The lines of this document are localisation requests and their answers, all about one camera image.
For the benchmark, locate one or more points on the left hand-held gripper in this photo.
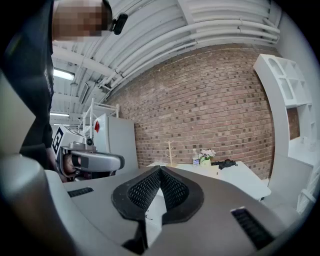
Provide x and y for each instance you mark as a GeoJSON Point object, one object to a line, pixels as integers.
{"type": "Point", "coordinates": [61, 140]}

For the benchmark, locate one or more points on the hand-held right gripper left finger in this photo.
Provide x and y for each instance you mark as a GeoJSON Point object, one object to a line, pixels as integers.
{"type": "Point", "coordinates": [136, 195]}

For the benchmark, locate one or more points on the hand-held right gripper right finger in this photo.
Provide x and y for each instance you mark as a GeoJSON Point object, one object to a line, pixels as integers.
{"type": "Point", "coordinates": [185, 200]}

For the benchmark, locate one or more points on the person's left hand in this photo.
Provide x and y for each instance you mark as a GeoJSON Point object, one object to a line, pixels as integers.
{"type": "Point", "coordinates": [68, 163]}

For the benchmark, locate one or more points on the white cabinet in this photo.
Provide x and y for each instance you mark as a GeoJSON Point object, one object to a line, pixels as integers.
{"type": "Point", "coordinates": [120, 142]}

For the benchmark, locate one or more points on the clear plastic water bottle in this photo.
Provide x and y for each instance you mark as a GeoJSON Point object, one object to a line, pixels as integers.
{"type": "Point", "coordinates": [196, 157]}

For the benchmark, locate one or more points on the wooden branch stand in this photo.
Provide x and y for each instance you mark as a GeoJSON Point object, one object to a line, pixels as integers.
{"type": "Point", "coordinates": [170, 155]}

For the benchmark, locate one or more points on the pink flowers in pot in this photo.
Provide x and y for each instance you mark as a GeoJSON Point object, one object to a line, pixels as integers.
{"type": "Point", "coordinates": [206, 156]}

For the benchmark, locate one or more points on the white metal rack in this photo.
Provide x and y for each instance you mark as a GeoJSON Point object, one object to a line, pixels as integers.
{"type": "Point", "coordinates": [100, 107]}

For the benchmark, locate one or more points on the black folded umbrella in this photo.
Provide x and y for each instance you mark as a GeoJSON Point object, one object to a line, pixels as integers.
{"type": "Point", "coordinates": [225, 163]}

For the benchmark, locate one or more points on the long ceiling light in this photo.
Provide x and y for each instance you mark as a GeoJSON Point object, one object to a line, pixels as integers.
{"type": "Point", "coordinates": [63, 73]}
{"type": "Point", "coordinates": [59, 114]}

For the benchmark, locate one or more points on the person's black clothing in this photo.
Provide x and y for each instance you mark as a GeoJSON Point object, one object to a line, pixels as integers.
{"type": "Point", "coordinates": [30, 75]}

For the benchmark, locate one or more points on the white shelf unit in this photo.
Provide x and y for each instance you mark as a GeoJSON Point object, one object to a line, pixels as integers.
{"type": "Point", "coordinates": [280, 105]}

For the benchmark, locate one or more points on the person's head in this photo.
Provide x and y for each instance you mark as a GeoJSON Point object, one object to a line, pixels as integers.
{"type": "Point", "coordinates": [75, 22]}

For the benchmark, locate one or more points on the white ceiling pipes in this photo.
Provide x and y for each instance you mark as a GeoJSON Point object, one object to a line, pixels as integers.
{"type": "Point", "coordinates": [200, 28]}

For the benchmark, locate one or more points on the black head-worn camera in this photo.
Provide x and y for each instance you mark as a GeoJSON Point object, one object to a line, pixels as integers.
{"type": "Point", "coordinates": [120, 23]}

